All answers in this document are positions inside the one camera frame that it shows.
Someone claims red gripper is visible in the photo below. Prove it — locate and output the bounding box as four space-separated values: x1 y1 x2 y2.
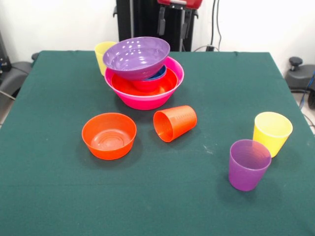
157 0 204 39

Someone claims purple bowl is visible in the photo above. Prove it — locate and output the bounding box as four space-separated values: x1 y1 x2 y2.
102 36 171 81

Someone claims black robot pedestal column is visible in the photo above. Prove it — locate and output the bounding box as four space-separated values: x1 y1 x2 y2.
113 0 199 52

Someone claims large orange bowl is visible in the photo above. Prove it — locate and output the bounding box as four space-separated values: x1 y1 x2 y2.
110 67 178 96

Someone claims pale yellow cup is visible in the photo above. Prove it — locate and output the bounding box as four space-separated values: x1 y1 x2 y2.
94 41 118 77

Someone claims small pink-red bowl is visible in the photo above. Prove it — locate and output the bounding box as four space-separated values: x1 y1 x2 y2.
132 78 161 93

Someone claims dark green tablecloth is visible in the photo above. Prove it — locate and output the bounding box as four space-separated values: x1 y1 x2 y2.
0 50 315 236

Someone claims purple cup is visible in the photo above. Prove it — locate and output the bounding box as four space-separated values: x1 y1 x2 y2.
228 139 272 192

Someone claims black hanging cable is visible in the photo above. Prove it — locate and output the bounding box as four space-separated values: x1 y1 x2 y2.
211 0 223 51

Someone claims small blue bowl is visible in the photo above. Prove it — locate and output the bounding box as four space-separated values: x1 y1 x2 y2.
144 65 167 81

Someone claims small orange bowl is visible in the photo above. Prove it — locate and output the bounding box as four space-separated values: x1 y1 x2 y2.
81 112 137 161

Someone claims tangle of floor cables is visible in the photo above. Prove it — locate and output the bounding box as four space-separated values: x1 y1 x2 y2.
297 71 315 128

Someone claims bright yellow cup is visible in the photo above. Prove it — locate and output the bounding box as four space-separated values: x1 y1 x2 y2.
252 111 294 158

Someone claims large pink bowl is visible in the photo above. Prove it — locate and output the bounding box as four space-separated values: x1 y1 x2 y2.
104 56 185 111

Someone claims orange cup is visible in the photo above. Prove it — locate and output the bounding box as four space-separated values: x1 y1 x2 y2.
153 105 198 143

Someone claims black pedestal foot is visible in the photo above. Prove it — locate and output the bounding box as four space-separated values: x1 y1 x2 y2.
285 56 315 92
0 61 34 104

